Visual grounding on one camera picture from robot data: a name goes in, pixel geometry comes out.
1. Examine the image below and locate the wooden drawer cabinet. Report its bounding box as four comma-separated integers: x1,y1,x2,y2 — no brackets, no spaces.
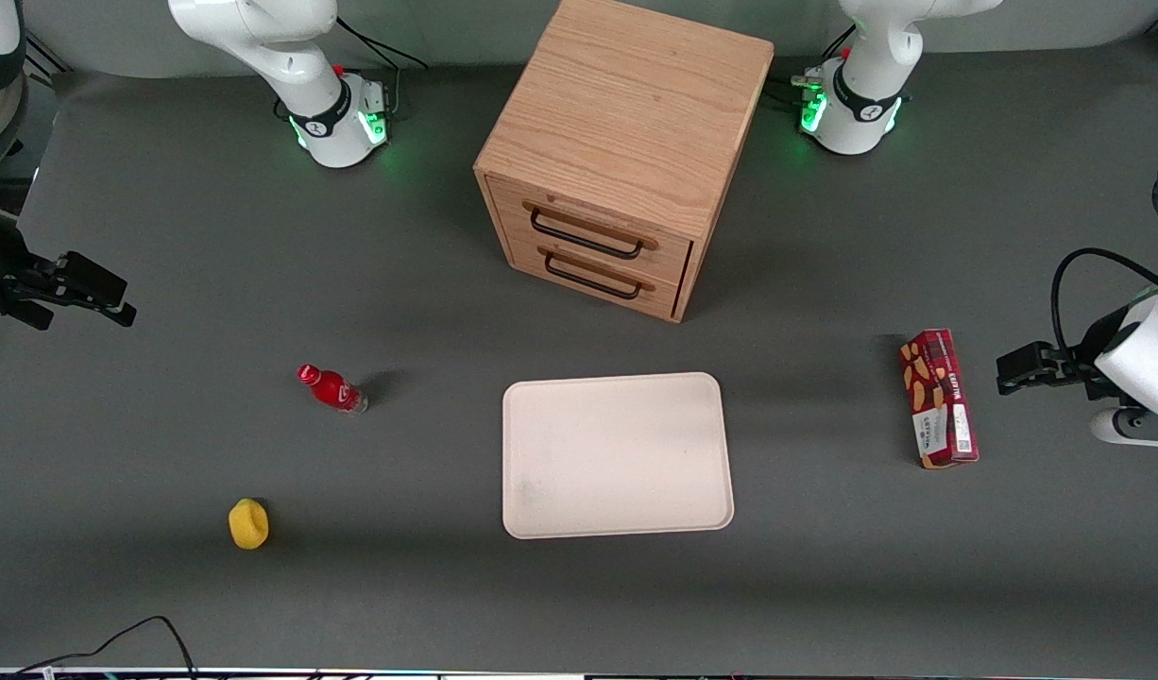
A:
473,0,776,324

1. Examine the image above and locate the black left arm base cable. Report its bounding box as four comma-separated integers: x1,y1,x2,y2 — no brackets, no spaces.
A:
766,26,858,107

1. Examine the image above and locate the small red bottle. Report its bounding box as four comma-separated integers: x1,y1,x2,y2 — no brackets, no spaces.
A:
297,364,369,415

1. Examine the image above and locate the black cable on table edge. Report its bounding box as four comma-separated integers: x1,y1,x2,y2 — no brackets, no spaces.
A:
0,615,200,680

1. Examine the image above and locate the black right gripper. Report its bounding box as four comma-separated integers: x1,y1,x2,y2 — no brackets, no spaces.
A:
0,225,137,332

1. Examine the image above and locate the grey table mat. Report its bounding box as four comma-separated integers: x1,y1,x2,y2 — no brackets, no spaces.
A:
0,38,1158,673

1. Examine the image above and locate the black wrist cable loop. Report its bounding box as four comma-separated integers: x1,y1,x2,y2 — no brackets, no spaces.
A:
1050,247,1158,362

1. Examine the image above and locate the cream plastic tray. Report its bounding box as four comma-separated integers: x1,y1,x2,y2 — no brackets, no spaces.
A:
502,372,735,540

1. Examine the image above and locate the black arm base cable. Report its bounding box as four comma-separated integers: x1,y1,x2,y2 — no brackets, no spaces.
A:
766,26,858,107
335,15,430,116

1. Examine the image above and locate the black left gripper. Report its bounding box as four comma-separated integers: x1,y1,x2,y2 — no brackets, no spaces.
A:
996,321,1126,402

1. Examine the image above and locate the red cookie box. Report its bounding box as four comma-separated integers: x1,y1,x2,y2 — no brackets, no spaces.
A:
899,328,979,470

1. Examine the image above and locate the yellow sponge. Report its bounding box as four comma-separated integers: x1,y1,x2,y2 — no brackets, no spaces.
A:
228,498,270,551

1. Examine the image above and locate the black right arm base cable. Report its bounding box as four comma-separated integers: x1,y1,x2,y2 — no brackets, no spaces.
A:
335,15,430,116

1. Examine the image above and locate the wooden drawer with black handle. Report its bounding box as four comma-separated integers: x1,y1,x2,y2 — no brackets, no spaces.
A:
505,236,686,317
485,176,695,287

